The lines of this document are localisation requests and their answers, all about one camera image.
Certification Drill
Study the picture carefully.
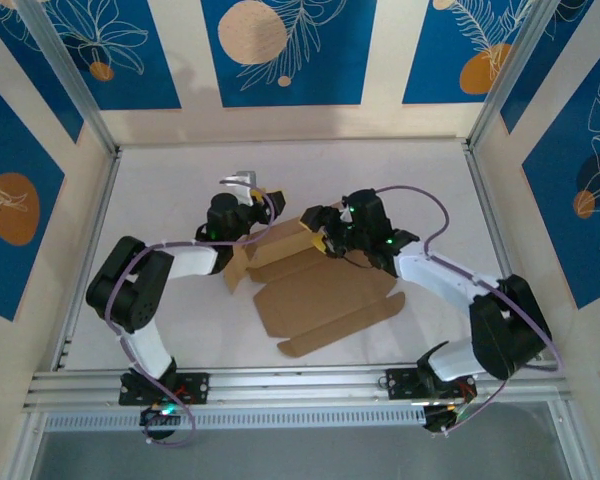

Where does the grey slotted cable duct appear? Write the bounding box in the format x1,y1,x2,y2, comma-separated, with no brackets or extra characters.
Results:
43,404,427,432

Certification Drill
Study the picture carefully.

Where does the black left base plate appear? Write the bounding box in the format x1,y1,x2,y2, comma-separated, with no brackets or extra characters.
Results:
118,370,211,406

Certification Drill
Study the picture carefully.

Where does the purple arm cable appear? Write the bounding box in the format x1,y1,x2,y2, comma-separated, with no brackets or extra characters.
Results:
104,177,275,448
372,184,561,441

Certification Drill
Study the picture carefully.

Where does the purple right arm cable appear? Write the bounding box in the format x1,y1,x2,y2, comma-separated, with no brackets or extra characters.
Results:
372,184,561,441

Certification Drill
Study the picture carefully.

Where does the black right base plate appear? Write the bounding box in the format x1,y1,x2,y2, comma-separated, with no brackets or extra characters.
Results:
385,367,477,401

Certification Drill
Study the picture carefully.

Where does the aluminium frame post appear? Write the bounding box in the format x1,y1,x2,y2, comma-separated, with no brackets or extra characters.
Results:
15,0,120,157
467,0,569,149

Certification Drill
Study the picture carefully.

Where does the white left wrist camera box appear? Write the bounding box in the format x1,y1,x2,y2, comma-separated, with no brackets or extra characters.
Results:
218,169,262,207

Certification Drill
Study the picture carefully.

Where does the aluminium right frame post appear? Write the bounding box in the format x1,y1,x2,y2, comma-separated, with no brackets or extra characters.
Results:
467,0,569,149

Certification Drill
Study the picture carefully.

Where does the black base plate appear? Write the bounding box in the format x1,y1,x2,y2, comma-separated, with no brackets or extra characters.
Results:
118,370,211,406
385,367,477,401

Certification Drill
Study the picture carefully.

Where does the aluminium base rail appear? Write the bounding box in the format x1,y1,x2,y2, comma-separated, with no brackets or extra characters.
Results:
22,360,574,415

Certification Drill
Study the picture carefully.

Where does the brown cardboard box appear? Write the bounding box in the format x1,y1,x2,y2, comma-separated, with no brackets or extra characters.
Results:
222,197,407,359

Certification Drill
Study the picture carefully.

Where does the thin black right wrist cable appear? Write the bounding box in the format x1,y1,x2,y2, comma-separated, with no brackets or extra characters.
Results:
342,252,376,269

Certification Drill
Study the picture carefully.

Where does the aluminium left frame post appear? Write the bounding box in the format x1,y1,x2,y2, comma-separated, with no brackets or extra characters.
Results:
15,0,120,157

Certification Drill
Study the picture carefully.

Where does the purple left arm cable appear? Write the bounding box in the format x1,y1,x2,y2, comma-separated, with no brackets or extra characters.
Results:
104,177,275,448

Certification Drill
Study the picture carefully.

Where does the aluminium right side rail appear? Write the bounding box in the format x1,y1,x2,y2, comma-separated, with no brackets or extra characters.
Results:
462,142,544,361

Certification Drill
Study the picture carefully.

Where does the aluminium left side rail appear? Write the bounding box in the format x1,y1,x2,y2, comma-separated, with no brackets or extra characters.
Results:
52,149,124,371

